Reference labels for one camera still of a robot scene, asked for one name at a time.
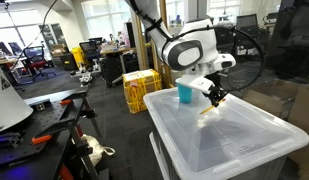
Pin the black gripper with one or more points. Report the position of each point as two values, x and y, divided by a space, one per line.
216 90

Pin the yellow pencil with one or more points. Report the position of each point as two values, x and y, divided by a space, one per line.
212 106

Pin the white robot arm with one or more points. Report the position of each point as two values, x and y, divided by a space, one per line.
194 48

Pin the teal plastic cup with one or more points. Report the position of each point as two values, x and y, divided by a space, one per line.
185 93

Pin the large clear plastic bin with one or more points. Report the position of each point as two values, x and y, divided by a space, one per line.
234 141

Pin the yellow cardboard box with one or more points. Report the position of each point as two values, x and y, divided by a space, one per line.
137 84

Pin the black perforated workbench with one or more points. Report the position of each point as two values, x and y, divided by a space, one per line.
48 143

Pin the red office chair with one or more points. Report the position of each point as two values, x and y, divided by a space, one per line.
36 61

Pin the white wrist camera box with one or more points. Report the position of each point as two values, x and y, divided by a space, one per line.
196 82

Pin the black clamp with orange handle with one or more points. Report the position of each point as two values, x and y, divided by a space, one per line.
47 131

